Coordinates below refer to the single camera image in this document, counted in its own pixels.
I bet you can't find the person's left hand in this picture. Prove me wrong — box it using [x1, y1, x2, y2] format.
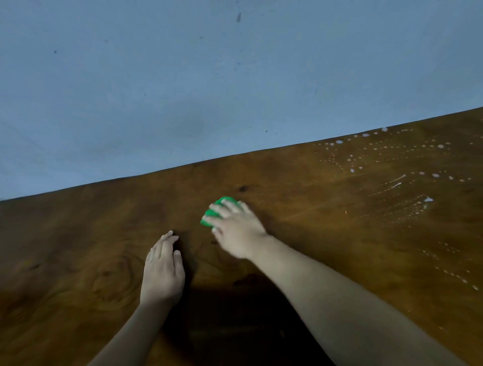
[139, 230, 186, 308]

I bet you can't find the person's right hand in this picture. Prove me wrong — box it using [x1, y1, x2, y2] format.
[202, 200, 269, 260]

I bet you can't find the green cloth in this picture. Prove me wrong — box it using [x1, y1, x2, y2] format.
[200, 196, 242, 228]

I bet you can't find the person's right forearm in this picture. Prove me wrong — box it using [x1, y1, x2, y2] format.
[249, 234, 468, 366]

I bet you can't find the person's left forearm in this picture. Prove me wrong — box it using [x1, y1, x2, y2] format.
[87, 300, 174, 366]

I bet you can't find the brown wooden table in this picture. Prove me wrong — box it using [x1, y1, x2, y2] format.
[0, 107, 483, 366]

